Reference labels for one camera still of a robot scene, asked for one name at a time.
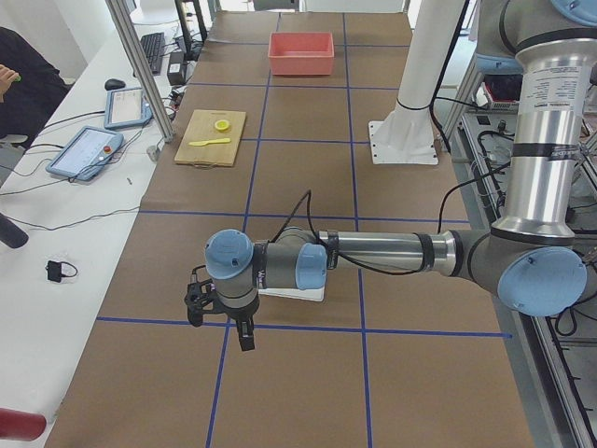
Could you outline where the person in black shirt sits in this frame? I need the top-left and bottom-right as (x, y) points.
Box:
(1, 27), (70, 148)

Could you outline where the far blue teach pendant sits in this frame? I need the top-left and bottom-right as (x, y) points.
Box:
(104, 88), (153, 130)

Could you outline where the blue teach pendant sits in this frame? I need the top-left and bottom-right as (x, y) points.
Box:
(104, 88), (153, 130)
(46, 126), (124, 182)

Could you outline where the near blue teach pendant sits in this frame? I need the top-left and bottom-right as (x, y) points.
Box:
(46, 126), (124, 182)

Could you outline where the red cylinder bottle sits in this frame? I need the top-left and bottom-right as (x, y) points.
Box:
(0, 408), (47, 441)

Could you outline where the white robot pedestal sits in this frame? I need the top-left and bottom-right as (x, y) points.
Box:
(368, 0), (467, 165)

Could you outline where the black keyboard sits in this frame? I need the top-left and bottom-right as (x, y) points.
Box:
(140, 33), (165, 75)

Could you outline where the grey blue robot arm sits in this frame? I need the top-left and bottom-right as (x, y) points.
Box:
(185, 1), (596, 351)

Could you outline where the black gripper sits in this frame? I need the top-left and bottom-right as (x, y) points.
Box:
(227, 305), (259, 352)

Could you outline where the yellow plastic knife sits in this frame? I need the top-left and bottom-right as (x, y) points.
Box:
(188, 137), (231, 147)

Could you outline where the white rack base tray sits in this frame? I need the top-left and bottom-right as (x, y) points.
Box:
(257, 278), (326, 302)

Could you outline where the black power adapter box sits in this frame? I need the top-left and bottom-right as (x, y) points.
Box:
(167, 51), (187, 86)

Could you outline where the aluminium frame post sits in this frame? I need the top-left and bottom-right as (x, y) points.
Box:
(104, 0), (174, 143)

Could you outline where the pink plastic bin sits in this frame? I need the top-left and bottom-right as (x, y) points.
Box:
(268, 32), (335, 77)

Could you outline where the bamboo cutting board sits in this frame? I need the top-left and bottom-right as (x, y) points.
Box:
(174, 109), (246, 167)

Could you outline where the small black clip gadget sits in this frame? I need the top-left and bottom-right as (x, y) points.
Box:
(46, 260), (78, 283)

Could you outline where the yellow lemon slice toy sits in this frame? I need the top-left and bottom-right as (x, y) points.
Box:
(214, 119), (230, 132)

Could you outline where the black computer mouse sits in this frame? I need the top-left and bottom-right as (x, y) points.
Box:
(104, 78), (126, 91)

